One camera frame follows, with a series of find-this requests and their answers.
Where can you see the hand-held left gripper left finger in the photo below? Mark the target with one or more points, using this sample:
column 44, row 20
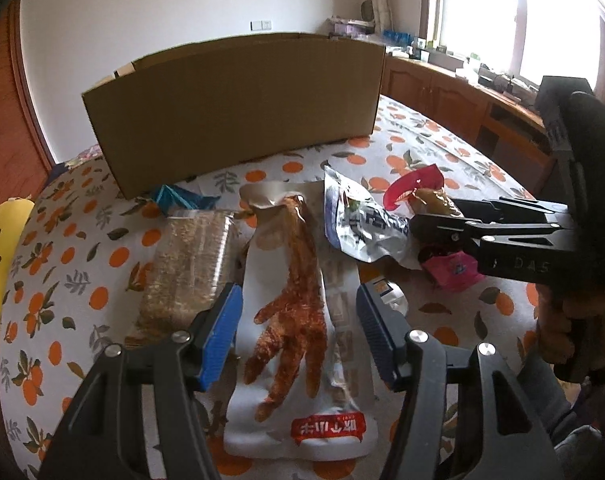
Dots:
column 222, row 340

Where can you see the wooden window cabinet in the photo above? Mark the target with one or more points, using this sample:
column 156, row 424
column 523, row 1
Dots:
column 432, row 95

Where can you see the white wall switch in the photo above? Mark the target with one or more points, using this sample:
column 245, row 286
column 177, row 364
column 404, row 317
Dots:
column 261, row 25

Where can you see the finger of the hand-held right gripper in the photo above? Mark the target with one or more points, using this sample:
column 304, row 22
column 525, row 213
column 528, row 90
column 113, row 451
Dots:
column 507, row 207
column 442, row 232

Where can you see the clear brown cracker packet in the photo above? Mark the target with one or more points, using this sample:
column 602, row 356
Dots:
column 192, row 260

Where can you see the orange fruit print bed sheet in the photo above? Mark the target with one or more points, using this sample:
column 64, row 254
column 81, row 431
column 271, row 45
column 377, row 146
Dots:
column 82, row 260

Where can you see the teal foil snack packet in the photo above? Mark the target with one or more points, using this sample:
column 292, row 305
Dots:
column 175, row 196

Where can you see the row of teal boxes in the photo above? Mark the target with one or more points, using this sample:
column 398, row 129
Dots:
column 397, row 37

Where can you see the yellow plush toy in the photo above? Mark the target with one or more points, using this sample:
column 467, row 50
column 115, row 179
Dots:
column 2, row 260

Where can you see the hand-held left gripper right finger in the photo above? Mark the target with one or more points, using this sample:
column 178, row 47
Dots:
column 375, row 335

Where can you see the silver foil snack packet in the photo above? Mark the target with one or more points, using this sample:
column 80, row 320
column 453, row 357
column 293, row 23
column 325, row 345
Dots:
column 357, row 225

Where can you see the person's right hand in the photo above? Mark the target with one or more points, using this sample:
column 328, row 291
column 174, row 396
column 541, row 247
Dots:
column 552, row 325

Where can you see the patchwork quilt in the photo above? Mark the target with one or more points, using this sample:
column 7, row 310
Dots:
column 82, row 154

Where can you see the round grey stand mirror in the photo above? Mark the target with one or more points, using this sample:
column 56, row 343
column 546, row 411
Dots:
column 366, row 8

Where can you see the pink snack packet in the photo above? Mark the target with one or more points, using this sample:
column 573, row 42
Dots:
column 412, row 182

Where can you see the stack of small boxes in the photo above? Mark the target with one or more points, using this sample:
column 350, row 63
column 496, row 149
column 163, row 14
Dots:
column 350, row 27

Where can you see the wooden wardrobe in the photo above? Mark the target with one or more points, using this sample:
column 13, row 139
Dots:
column 7, row 110

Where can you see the bright window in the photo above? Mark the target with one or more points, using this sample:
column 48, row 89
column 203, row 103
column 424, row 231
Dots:
column 482, row 5

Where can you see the white chicken foot snack packet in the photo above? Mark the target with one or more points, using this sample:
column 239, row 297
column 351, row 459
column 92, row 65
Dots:
column 292, row 270

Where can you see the brown cardboard box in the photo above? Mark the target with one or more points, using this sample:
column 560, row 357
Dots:
column 232, row 110

